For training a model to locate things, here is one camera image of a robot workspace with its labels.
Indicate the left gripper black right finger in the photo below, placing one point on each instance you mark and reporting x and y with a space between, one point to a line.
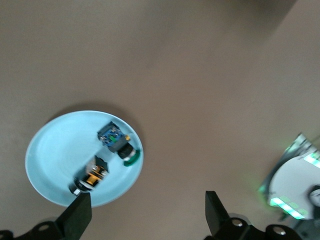
220 220

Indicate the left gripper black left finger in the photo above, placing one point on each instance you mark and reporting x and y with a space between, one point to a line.
72 217

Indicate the orange push-button switch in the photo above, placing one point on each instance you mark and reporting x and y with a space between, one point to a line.
93 175

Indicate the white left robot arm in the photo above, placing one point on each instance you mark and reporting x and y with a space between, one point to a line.
292 180

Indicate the light blue round plate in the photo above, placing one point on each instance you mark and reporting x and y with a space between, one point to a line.
57 155

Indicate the small black blue part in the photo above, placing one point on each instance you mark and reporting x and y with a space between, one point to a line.
117 140

